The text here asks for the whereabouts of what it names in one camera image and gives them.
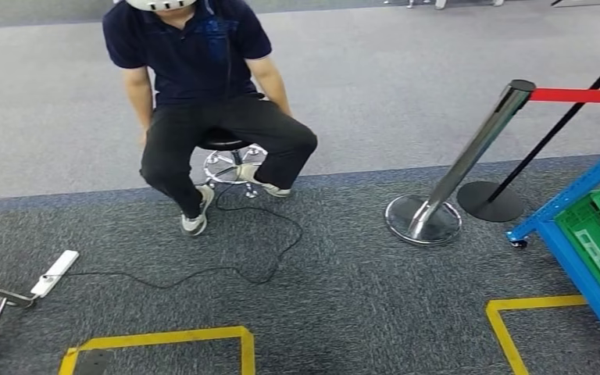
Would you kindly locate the blue metal shelf rack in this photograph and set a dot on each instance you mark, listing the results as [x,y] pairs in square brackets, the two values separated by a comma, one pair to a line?
[579,274]

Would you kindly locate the black stool with chrome base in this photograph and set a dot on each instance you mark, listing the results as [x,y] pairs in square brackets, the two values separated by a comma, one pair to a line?
[222,140]

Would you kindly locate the white headset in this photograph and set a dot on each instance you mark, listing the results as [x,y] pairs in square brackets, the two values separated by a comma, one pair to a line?
[160,4]

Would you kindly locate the seated person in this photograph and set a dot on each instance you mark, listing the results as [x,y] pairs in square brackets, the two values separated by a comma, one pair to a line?
[191,52]

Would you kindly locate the steel workbench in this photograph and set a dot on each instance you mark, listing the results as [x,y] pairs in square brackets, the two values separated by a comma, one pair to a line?
[0,296]

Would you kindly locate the black pole with round base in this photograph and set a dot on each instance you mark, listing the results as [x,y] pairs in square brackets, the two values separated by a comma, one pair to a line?
[489,204]

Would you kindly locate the white power strip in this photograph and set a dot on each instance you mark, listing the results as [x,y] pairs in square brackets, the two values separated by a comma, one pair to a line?
[54,274]

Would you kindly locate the chrome stanchion with base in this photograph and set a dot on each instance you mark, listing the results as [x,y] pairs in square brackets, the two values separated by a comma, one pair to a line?
[476,150]

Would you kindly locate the yellow floor tape square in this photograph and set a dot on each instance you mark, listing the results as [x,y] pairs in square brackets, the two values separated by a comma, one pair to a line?
[165,338]

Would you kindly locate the red barrier belt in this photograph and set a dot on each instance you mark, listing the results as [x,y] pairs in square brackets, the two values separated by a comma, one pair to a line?
[579,96]

